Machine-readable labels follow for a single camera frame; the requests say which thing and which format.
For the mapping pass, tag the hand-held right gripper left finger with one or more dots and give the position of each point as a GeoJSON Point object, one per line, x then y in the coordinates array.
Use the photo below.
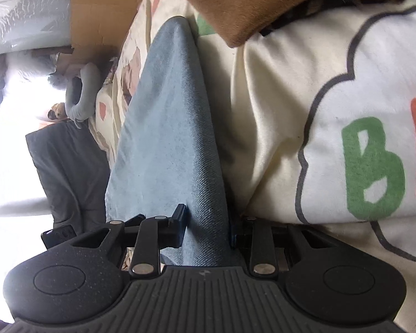
{"type": "Point", "coordinates": [180, 229]}

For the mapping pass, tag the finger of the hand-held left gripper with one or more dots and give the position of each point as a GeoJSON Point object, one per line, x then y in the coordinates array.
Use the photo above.
{"type": "Point", "coordinates": [57, 236]}

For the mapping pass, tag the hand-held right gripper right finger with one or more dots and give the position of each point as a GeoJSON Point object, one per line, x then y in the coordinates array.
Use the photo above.
{"type": "Point", "coordinates": [234, 236]}

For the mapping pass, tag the blue denim pants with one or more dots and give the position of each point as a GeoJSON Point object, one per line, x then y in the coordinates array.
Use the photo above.
{"type": "Point", "coordinates": [173, 128]}

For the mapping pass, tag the brown teddy bear toy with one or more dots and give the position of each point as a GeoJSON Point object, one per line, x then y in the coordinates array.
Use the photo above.
{"type": "Point", "coordinates": [57, 111]}

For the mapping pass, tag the cream bear print bed sheet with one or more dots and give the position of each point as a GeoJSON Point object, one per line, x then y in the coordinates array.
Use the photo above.
{"type": "Point", "coordinates": [280, 111]}

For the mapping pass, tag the grey neck pillow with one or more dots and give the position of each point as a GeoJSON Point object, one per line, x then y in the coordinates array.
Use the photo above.
{"type": "Point", "coordinates": [88, 86]}

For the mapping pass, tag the white plastic bag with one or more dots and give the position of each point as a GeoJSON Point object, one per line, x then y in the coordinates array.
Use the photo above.
{"type": "Point", "coordinates": [27, 73]}

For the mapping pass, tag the brown cardboard sheet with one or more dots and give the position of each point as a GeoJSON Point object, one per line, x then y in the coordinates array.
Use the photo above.
{"type": "Point", "coordinates": [104, 14]}

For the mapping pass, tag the brown folded garment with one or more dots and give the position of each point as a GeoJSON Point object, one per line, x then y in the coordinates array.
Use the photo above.
{"type": "Point", "coordinates": [246, 3]}

